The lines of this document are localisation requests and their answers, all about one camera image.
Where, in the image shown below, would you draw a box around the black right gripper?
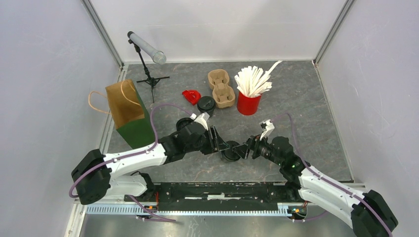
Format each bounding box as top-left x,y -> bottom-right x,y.
232,131 -> 283,166

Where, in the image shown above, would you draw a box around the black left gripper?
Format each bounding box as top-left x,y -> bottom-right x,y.
185,125 -> 230,155

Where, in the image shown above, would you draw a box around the dark translucent cup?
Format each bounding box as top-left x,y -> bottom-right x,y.
197,96 -> 216,117
220,140 -> 242,163

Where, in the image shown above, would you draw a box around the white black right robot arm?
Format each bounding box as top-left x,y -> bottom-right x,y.
232,136 -> 398,237

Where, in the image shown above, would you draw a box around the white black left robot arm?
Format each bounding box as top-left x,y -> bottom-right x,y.
69,122 -> 230,205

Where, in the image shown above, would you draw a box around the red cylindrical straw holder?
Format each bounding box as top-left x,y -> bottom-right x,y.
237,92 -> 262,116

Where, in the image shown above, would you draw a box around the brown cardboard cup carrier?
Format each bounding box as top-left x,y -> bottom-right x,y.
208,69 -> 236,109

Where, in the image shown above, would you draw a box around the green bag holder block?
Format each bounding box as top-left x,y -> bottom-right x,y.
116,93 -> 155,149

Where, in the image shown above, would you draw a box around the brown paper bag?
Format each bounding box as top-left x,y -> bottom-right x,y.
88,79 -> 145,129

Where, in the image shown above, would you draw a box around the grey microphone on stand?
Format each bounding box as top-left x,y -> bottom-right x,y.
127,31 -> 170,102

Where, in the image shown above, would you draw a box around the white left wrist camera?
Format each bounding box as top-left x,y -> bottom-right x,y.
189,112 -> 210,130

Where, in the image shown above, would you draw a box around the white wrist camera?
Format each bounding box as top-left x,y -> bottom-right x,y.
189,112 -> 210,130
259,119 -> 275,140

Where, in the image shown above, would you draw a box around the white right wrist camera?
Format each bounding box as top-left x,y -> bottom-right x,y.
259,119 -> 275,140

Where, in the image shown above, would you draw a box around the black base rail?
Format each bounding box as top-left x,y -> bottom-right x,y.
135,182 -> 309,212

